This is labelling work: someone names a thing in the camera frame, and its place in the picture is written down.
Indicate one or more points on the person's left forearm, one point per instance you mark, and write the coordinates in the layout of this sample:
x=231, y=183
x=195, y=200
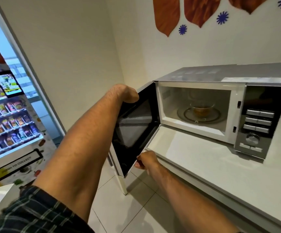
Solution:
x=82, y=148

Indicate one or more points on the person's right forearm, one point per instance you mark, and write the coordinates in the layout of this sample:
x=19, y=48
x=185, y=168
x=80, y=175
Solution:
x=191, y=201

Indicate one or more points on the silver microwave oven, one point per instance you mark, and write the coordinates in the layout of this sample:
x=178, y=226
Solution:
x=227, y=77

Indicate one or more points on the rows of colourful snack packets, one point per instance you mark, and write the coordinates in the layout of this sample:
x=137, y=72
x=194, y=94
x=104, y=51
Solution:
x=6, y=128

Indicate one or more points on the vending machine display screen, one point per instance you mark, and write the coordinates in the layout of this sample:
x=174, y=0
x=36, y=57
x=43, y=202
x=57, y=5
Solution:
x=8, y=84

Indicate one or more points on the glass microwave turntable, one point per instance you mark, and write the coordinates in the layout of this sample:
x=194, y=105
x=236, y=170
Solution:
x=198, y=118

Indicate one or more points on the white table leg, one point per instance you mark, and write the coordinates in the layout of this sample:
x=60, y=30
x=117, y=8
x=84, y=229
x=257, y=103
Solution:
x=121, y=183

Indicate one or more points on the vending machine collection flap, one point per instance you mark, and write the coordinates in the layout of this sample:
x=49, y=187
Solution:
x=14, y=164

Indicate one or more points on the person's left hand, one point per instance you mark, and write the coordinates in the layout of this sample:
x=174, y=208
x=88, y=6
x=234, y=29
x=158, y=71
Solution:
x=127, y=92

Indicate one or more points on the person's left fingers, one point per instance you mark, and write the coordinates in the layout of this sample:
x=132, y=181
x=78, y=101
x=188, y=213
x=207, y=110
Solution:
x=133, y=98

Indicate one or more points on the person's right hand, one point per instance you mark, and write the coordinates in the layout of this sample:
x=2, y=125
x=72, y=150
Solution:
x=149, y=161

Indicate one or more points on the silver microwave dial knob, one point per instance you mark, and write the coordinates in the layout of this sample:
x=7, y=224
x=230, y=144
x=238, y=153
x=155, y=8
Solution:
x=252, y=139

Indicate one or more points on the glass cup of tea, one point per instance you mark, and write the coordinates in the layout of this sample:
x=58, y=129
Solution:
x=202, y=109

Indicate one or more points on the black glass microwave door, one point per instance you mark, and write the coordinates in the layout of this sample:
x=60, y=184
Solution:
x=133, y=133

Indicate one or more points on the person's right thumb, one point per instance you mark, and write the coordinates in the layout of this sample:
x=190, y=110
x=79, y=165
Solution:
x=138, y=165

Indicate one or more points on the snack vending machine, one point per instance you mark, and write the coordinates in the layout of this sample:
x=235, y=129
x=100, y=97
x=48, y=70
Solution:
x=14, y=114

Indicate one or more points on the orange leaf wall decoration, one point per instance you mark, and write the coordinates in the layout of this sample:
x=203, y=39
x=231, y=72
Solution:
x=248, y=3
x=166, y=14
x=200, y=9

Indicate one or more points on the dark plaid shirt sleeve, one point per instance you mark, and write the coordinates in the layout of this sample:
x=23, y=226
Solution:
x=33, y=213

